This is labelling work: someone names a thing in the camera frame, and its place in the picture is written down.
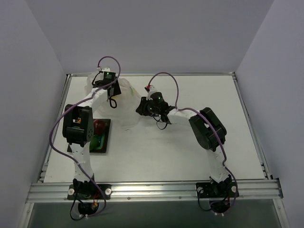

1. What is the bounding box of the translucent plastic bag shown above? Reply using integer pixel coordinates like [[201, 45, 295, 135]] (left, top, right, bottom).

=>
[[93, 78, 141, 129]]

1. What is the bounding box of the dark red fake apple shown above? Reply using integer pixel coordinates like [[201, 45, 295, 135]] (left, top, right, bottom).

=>
[[93, 119, 107, 135]]

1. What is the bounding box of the green fake lime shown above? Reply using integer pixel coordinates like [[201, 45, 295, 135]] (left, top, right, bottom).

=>
[[89, 135, 101, 150]]

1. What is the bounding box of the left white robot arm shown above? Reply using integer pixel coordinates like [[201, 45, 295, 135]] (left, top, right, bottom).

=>
[[62, 67, 121, 199]]

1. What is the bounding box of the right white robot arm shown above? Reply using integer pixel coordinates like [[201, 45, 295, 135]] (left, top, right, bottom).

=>
[[136, 85, 233, 196]]

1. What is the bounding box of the teal square ceramic plate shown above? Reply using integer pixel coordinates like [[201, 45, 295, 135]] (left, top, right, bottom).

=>
[[64, 118, 111, 153]]

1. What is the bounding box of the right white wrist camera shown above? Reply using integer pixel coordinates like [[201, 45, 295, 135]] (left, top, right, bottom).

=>
[[145, 85, 158, 100]]

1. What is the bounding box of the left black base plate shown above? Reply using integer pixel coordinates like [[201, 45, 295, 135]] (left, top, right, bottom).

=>
[[66, 183, 112, 200]]

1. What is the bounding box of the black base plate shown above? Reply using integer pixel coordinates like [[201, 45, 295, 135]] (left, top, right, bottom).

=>
[[66, 183, 112, 200], [196, 182, 239, 199]]

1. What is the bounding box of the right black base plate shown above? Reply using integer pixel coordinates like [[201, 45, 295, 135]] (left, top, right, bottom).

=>
[[196, 182, 239, 199]]

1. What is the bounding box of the aluminium front rail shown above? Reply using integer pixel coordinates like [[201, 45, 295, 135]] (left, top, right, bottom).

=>
[[26, 180, 283, 203]]

